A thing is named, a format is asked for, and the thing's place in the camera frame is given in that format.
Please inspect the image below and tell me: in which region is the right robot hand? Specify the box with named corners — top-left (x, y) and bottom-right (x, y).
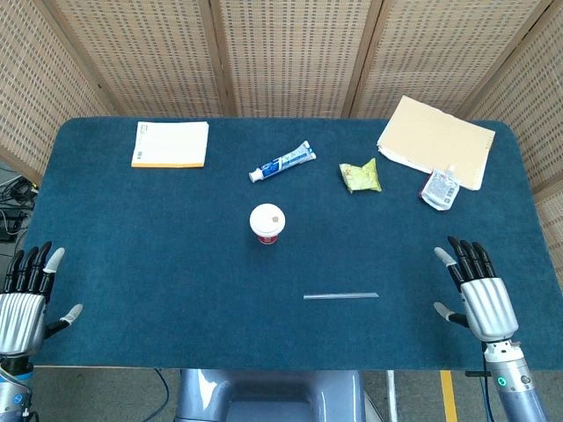
top-left (433, 236), bottom-right (519, 341)

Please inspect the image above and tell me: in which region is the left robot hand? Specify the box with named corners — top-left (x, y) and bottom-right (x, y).
top-left (0, 240), bottom-right (84, 357)

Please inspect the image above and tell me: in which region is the transparent plastic straw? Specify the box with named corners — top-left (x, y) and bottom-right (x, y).
top-left (303, 291), bottom-right (380, 302)

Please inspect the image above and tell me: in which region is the white lidded paper cup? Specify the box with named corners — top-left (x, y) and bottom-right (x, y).
top-left (249, 202), bottom-right (287, 247)

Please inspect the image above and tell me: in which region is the white spouted drink pouch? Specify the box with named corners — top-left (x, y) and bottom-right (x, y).
top-left (420, 164), bottom-right (461, 212)

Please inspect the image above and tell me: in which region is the beige paper folder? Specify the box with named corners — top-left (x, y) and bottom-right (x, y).
top-left (377, 95), bottom-right (497, 192)

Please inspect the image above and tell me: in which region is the green snack packet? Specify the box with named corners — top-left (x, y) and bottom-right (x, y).
top-left (339, 157), bottom-right (383, 194)

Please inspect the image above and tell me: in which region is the white notepad with orange edge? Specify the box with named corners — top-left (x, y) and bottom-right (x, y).
top-left (130, 120), bottom-right (209, 170)

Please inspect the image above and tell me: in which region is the blue grey robot torso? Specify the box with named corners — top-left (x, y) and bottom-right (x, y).
top-left (174, 368), bottom-right (367, 422)

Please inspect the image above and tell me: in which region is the blue white toothpaste tube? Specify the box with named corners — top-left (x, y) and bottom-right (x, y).
top-left (248, 140), bottom-right (317, 184)

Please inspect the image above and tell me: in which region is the woven folding screen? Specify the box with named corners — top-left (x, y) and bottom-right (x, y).
top-left (0, 0), bottom-right (563, 260)

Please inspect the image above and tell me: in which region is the black cables and power strip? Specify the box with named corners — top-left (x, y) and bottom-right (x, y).
top-left (0, 174), bottom-right (40, 242)

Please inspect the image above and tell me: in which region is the blue cable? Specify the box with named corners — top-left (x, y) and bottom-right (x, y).
top-left (153, 368), bottom-right (176, 422)

